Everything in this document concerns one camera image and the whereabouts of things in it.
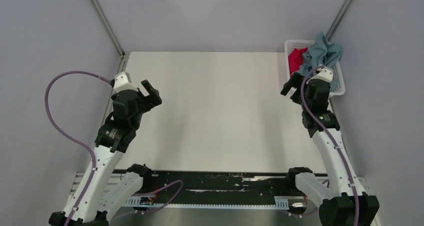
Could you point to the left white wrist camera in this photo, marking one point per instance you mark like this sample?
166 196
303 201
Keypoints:
122 81

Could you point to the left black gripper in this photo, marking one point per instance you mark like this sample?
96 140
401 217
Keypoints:
152 100

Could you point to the left corner metal post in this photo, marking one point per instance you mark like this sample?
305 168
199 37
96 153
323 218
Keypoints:
108 28

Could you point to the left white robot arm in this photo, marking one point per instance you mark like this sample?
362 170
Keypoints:
90 206

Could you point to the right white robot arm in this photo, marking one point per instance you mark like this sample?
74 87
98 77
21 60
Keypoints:
345 202

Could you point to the teal blue t-shirt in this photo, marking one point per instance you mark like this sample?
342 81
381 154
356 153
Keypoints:
321 53

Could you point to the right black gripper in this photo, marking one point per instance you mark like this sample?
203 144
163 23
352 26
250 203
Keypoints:
295 81

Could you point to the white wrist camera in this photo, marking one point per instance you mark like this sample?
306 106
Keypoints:
122 81
324 74

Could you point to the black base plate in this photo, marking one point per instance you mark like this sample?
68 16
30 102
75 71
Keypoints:
219 188

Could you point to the white plastic basket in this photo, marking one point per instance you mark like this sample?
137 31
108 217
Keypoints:
337 86

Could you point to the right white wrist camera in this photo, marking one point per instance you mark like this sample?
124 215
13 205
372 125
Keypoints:
324 74

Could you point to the right corner metal post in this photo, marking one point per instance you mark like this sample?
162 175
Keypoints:
338 18

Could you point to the red t-shirt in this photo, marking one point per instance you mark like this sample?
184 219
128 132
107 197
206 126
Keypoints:
295 59

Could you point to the corner metal post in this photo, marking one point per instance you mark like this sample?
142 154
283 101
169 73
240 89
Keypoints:
108 28
338 18

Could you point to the slotted cable duct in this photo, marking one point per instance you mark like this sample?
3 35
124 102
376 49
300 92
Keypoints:
279 204

